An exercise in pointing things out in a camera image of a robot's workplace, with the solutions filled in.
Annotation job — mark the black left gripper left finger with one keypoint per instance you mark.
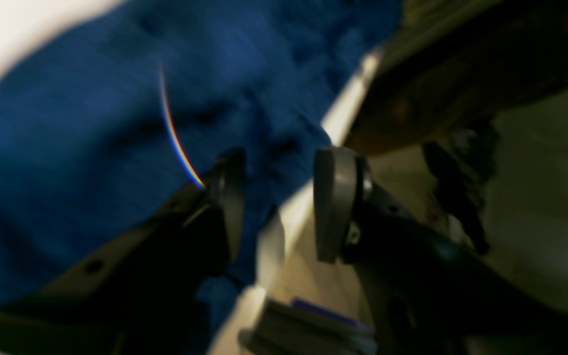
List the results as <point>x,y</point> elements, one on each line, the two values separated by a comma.
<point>135,294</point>

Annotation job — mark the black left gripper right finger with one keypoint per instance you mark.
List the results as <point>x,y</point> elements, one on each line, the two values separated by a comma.
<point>427,295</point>

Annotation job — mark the blue long-sleeve shirt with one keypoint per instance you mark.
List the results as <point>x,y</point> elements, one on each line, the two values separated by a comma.
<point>85,152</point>

